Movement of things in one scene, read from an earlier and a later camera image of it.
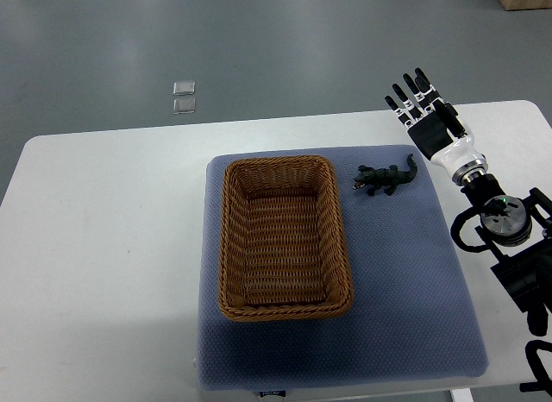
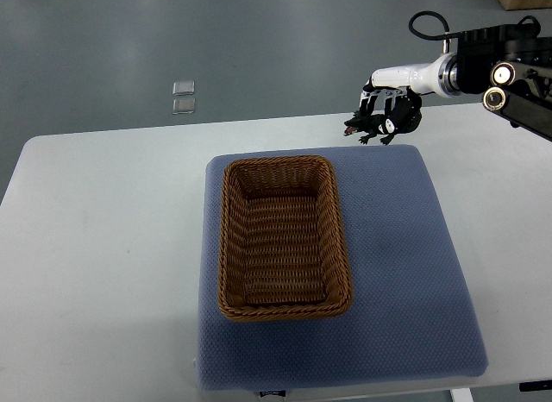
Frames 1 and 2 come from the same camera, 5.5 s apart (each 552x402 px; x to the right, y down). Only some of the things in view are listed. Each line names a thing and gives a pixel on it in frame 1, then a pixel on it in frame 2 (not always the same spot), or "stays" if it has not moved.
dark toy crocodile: x=390 y=178 → x=387 y=127
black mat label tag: x=279 y=392 stays
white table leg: x=461 y=395 stays
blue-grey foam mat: x=416 y=312 stays
